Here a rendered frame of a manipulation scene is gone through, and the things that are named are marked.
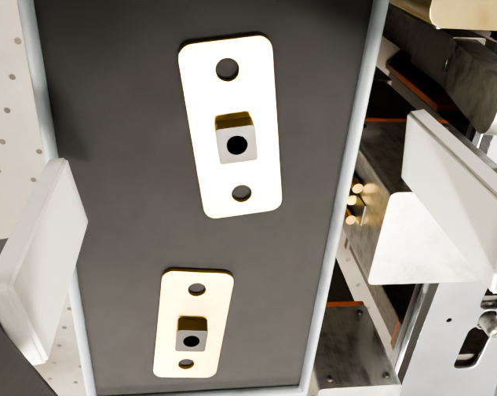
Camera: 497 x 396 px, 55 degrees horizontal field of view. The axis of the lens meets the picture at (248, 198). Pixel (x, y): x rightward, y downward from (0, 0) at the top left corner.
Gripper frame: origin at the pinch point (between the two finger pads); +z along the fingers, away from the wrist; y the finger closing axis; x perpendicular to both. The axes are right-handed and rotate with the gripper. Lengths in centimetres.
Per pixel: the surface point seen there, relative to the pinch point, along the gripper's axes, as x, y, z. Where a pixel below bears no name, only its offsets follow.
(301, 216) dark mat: -5.0, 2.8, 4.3
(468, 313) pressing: -33.4, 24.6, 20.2
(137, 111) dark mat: 1.7, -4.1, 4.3
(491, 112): -3.8, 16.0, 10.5
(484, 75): -2.4, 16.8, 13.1
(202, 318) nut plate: -10.8, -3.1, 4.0
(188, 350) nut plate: -12.2, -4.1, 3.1
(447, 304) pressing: -31.3, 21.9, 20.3
